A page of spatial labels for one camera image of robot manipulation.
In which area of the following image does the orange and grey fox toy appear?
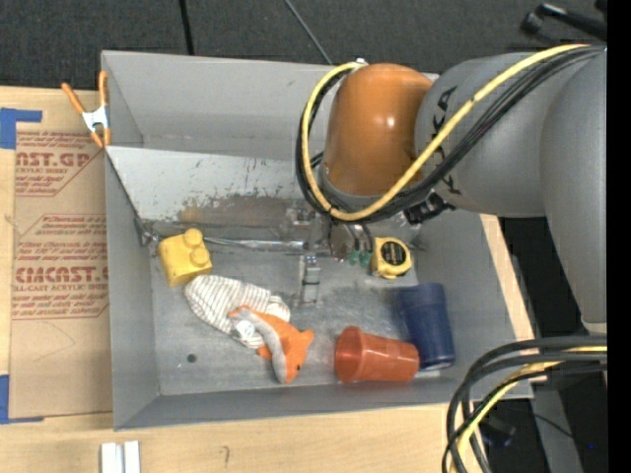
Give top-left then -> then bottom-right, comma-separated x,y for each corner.
228,304 -> 316,385

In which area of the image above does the black cylinder on white bracket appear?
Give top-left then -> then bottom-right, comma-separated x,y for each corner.
401,190 -> 456,227

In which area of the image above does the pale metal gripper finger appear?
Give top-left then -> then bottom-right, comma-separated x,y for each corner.
299,252 -> 323,307
286,207 -> 317,228

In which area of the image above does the dark blue plastic cup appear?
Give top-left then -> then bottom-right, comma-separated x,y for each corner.
395,282 -> 457,372

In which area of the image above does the white striped cloth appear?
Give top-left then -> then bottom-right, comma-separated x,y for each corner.
183,274 -> 293,351

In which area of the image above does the orange plastic cup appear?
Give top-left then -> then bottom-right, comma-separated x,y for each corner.
333,325 -> 422,385

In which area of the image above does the brown cardboard board red print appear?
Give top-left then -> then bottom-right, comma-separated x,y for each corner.
0,85 -> 115,421

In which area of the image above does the yellow and black tape measure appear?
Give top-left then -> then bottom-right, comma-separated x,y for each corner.
369,236 -> 415,281

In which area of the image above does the yellow toy building block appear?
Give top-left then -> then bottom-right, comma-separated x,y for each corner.
157,228 -> 215,290

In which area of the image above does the grey metal bin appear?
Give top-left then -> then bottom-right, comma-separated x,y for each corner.
100,50 -> 536,432

